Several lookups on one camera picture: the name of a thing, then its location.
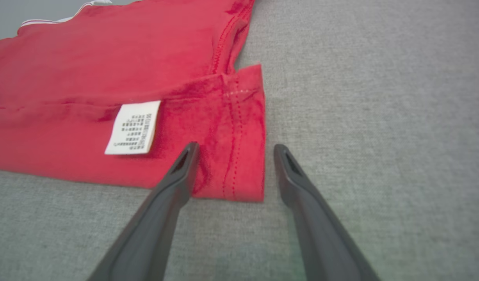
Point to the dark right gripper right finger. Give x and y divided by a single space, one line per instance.
321 234

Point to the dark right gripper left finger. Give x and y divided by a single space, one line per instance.
157 218

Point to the red jersey shirt white trim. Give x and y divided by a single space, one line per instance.
87 66

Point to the grey fabric sofa seat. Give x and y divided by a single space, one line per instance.
380 117

